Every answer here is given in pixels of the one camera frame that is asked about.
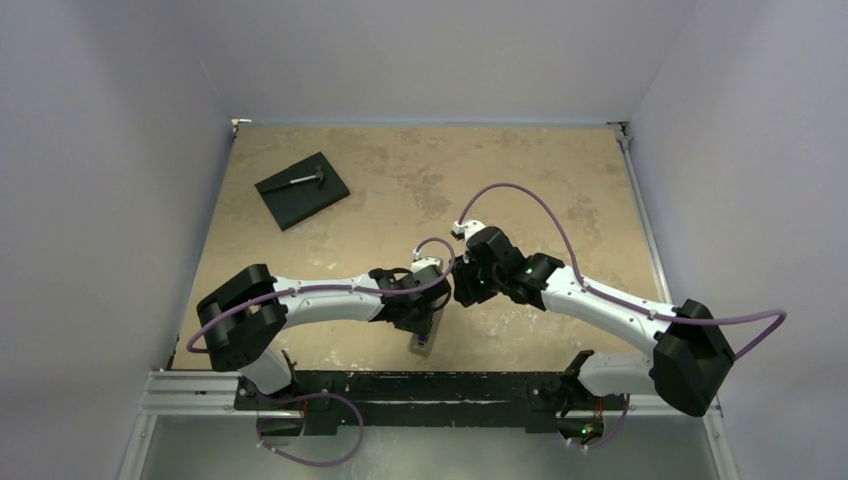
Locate grey remote control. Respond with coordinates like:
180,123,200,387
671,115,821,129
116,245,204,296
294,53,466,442
408,310,444,357

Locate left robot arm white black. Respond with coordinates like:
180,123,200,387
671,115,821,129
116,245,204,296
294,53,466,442
186,259,451,409

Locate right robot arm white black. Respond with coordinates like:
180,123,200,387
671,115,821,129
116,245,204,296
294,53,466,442
451,220,736,417

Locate black square tray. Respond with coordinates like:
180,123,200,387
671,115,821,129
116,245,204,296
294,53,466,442
255,152,350,231

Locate small metal hammer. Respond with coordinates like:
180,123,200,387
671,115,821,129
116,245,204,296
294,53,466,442
260,165,325,193

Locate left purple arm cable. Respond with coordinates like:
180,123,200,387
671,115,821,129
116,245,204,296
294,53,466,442
186,237,457,354

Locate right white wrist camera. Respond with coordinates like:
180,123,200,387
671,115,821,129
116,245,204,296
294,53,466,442
450,220,486,241

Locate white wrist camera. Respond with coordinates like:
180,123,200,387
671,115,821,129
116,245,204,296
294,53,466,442
410,251,444,273
450,220,486,241

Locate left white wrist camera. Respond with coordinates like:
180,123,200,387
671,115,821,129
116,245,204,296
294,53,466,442
410,251,444,273

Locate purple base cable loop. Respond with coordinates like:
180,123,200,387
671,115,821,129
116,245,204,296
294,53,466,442
255,390,366,467

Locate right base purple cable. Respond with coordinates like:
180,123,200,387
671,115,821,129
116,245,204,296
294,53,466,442
563,394,629,453

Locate aluminium frame rail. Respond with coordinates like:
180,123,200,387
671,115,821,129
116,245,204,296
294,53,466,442
117,370,238,479

